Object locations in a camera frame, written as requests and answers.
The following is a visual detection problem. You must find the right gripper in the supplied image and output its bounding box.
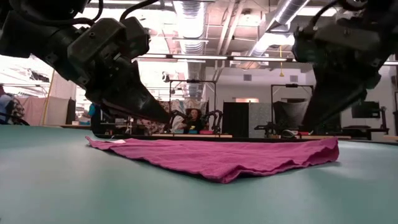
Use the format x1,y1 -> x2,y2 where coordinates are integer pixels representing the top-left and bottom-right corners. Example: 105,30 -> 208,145
294,18 -> 398,134

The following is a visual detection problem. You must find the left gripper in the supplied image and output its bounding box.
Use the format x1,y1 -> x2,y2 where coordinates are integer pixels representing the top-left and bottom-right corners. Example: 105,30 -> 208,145
46,18 -> 171,124

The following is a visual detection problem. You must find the pink towel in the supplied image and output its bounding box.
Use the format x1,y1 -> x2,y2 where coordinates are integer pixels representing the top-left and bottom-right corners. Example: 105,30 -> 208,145
85,136 -> 340,184

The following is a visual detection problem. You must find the person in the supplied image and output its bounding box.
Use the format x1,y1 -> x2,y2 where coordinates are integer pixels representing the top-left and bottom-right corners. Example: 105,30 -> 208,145
182,108 -> 203,134
86,102 -> 103,135

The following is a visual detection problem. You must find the floral patterned cloth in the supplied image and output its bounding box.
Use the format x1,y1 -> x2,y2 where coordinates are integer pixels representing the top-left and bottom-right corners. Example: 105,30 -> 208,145
138,101 -> 171,135

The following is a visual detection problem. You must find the small black monitor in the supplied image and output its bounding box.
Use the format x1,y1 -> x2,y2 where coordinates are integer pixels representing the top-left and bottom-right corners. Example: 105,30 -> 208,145
353,101 -> 381,119

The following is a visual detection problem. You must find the black desk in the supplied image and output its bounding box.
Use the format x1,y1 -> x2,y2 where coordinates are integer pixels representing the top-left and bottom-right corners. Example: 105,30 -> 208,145
341,124 -> 389,141

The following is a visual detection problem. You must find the grey draped cloth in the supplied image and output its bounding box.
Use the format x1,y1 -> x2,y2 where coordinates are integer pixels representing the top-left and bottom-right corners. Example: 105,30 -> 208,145
272,100 -> 311,131

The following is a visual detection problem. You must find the pink curtain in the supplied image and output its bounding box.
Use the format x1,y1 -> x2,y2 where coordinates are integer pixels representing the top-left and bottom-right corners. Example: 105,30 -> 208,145
17,96 -> 71,126

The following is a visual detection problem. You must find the long wooden workbench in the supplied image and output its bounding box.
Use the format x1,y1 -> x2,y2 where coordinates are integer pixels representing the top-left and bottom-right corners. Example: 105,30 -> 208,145
92,132 -> 323,144

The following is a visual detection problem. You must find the long ceiling light strip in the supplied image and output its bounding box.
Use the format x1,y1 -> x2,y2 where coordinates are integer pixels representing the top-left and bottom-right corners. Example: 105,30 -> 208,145
136,52 -> 398,66

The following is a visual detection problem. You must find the black partition panel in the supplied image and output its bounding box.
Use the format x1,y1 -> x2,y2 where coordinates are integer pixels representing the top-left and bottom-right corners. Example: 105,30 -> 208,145
222,101 -> 249,139

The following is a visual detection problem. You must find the teal green table mat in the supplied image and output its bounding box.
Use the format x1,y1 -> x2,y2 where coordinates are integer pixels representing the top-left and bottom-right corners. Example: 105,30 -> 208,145
0,124 -> 398,224

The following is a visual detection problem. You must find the black metal rig frame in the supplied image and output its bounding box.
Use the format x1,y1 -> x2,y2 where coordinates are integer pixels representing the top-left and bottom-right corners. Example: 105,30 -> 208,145
270,83 -> 315,131
169,80 -> 218,134

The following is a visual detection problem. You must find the yellow power cable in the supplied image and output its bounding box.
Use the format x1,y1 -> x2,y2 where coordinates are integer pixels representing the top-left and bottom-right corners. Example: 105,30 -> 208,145
42,70 -> 56,125

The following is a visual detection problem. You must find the narrow silver ventilation duct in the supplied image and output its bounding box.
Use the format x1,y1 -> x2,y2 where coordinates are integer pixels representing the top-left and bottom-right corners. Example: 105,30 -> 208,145
248,0 -> 312,60

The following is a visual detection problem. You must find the wide silver ventilation duct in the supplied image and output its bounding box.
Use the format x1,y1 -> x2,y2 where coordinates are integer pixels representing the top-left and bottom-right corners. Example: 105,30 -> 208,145
173,0 -> 208,99

